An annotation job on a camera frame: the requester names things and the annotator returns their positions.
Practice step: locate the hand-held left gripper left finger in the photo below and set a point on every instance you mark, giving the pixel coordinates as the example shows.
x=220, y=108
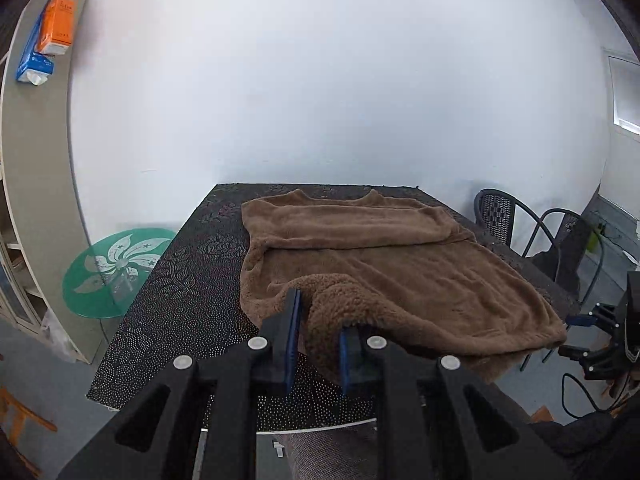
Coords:
x=292, y=340

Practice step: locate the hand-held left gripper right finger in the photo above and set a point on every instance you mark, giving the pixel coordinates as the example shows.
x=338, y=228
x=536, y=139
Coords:
x=345, y=360

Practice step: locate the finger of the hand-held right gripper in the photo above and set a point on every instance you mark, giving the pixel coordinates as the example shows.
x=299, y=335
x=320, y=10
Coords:
x=575, y=351
x=582, y=319

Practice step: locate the brown fleece sweater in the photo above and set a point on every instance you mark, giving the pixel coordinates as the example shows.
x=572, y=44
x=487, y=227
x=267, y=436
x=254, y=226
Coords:
x=390, y=280

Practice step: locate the black mesh chair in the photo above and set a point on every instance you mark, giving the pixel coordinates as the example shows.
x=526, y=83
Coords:
x=567, y=245
x=495, y=215

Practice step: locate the person's dark clothing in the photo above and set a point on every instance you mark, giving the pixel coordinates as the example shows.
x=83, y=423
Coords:
x=590, y=445

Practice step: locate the grey textured cloth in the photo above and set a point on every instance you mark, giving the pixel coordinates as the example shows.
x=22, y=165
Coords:
x=325, y=455

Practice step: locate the black dotted tablecloth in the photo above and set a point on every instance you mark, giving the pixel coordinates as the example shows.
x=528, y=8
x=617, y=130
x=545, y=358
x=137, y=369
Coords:
x=200, y=280

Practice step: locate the green round glass table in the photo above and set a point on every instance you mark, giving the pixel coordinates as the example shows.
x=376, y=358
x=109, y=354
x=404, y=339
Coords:
x=90, y=270

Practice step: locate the window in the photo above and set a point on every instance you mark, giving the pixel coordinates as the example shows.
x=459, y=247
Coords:
x=627, y=95

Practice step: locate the wooden chair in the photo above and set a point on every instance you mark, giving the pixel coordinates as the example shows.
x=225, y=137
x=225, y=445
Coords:
x=20, y=410

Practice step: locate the grey cabinet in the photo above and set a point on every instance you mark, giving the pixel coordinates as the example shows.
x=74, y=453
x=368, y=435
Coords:
x=35, y=160

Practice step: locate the blue tissue pack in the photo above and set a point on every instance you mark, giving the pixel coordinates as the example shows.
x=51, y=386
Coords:
x=32, y=62

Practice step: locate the orange tissue pack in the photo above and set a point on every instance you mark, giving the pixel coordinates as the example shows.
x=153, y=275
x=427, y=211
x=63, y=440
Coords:
x=57, y=25

